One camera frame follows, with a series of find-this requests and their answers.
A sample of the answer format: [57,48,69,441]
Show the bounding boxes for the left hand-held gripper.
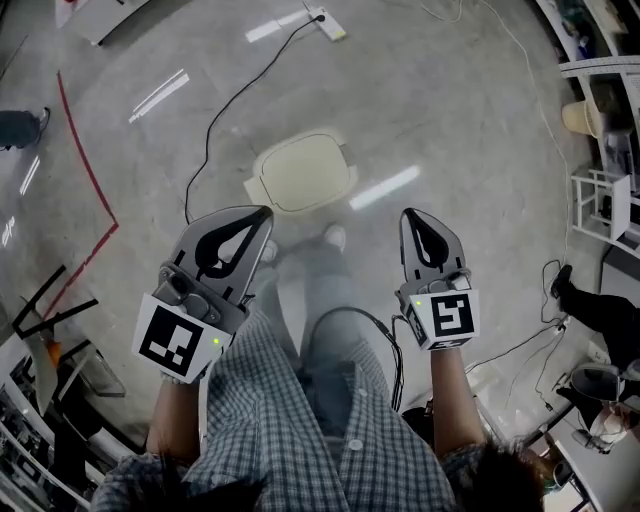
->
[130,205,275,386]

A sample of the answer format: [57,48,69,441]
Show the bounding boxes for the black metal frame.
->
[11,263,99,342]

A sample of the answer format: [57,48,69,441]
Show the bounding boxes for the person's right forearm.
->
[427,345,489,457]

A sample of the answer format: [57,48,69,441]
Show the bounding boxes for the black bag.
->
[401,406,437,444]

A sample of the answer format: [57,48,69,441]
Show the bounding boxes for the red floor tape line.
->
[42,69,121,321]

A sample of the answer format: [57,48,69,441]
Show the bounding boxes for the person's right white shoe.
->
[323,224,348,252]

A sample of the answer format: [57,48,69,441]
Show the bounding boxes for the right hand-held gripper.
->
[397,208,482,352]

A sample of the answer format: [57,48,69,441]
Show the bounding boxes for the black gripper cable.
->
[308,304,407,414]

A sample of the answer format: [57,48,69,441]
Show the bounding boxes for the white power strip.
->
[301,0,348,44]

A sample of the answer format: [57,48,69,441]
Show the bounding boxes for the person's left forearm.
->
[144,372,211,466]

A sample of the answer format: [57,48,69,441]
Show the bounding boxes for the beige plastic basket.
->
[561,98,607,139]

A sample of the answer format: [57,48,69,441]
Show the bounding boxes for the person's jeans legs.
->
[249,237,371,451]

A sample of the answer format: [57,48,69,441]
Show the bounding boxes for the beige trash bin lid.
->
[243,127,361,217]

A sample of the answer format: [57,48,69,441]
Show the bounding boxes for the white metal shelf rack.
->
[534,0,640,166]

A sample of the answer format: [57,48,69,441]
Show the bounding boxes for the black power cable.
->
[183,14,326,225]

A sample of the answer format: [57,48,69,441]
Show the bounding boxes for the white metal stool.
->
[569,168,632,242]

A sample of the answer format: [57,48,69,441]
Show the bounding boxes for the cluttered work desk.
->
[0,319,141,512]

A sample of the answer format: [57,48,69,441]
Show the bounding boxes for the person's plaid shirt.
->
[92,309,459,512]

